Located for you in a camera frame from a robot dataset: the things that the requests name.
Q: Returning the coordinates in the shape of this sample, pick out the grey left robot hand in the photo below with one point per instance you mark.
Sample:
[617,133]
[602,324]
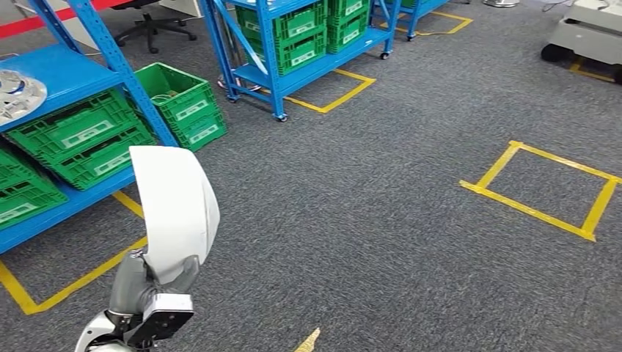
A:
[129,286]

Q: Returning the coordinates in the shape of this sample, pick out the white curved plastic part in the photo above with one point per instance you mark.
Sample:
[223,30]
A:
[175,213]

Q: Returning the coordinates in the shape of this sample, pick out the blue metal shelf rack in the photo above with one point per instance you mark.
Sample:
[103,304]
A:
[423,5]
[58,68]
[311,68]

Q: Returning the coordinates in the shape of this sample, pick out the grey wheel hubcap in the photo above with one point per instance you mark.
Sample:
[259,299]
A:
[19,104]

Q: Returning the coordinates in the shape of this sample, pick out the black office chair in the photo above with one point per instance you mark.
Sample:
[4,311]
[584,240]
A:
[146,22]

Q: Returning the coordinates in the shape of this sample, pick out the red barrier tape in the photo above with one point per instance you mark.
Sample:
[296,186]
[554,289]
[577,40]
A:
[29,24]

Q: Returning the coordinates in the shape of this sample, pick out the white desk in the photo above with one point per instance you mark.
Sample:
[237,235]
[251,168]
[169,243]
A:
[182,7]

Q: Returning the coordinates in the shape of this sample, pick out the chrome round stanchion base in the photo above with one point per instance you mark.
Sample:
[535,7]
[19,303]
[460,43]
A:
[500,3]

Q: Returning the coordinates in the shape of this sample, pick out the white wheeled cart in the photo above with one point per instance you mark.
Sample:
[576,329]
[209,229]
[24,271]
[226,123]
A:
[588,34]

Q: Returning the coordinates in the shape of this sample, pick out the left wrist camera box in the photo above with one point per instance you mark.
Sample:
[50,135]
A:
[163,318]

